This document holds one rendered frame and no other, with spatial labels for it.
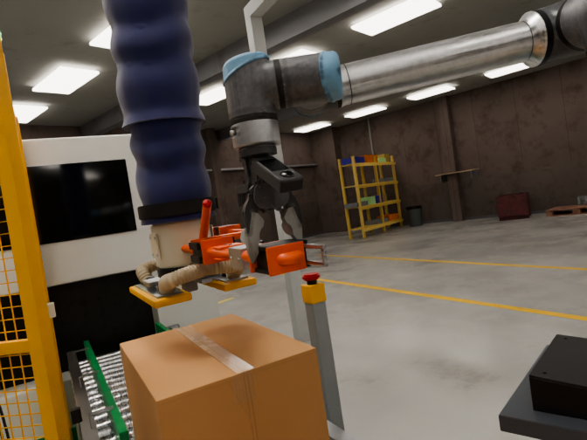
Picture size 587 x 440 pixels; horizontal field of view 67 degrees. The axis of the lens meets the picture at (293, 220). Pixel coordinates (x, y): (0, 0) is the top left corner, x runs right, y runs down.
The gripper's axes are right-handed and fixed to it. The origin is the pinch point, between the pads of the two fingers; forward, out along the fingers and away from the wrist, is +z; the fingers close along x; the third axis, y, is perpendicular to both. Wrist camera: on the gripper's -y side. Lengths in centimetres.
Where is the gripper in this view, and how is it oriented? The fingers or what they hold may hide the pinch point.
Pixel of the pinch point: (278, 254)
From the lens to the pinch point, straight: 82.9
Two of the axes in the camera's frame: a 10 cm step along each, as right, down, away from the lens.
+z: 1.5, 9.9, 0.3
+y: -4.9, 0.4, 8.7
